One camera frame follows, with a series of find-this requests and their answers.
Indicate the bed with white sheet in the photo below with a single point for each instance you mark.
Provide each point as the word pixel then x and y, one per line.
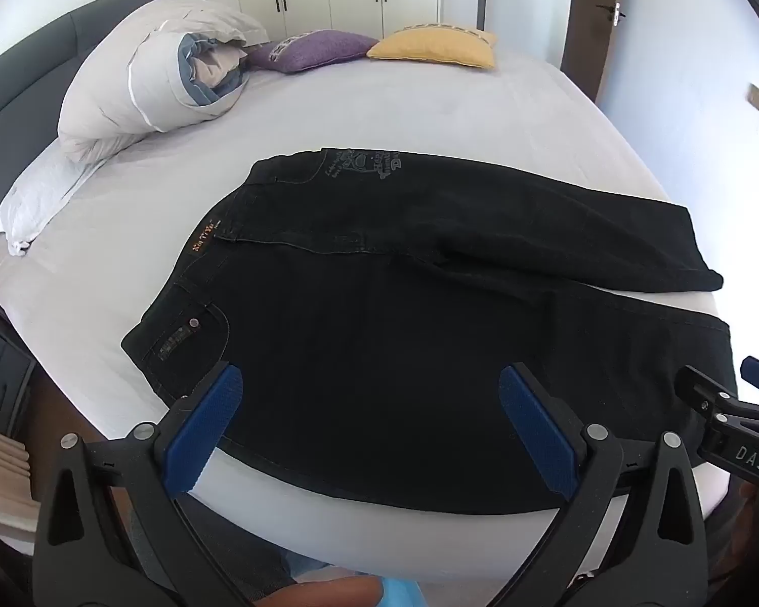
pixel 417 114

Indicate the dark nightstand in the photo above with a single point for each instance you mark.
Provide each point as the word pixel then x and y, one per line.
pixel 0 367

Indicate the dark brown door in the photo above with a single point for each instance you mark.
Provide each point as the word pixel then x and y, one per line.
pixel 582 19

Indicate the wall switch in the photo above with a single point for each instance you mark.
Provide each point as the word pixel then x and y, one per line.
pixel 756 96

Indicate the purple cushion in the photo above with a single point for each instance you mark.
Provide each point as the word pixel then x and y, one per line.
pixel 316 50

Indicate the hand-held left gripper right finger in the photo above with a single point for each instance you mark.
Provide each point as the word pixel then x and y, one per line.
pixel 537 433

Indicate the blue slipper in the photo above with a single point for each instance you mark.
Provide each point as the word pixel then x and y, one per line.
pixel 405 593

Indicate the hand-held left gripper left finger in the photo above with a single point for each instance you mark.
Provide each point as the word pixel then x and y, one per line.
pixel 210 430

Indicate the rolled white duvet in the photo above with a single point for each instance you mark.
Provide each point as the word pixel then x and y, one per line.
pixel 133 76

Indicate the white pillow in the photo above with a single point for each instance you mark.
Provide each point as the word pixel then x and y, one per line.
pixel 38 196

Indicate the black pants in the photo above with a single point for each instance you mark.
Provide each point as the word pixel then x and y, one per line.
pixel 386 329

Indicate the yellow cushion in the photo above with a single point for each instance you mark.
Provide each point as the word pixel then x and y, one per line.
pixel 436 47

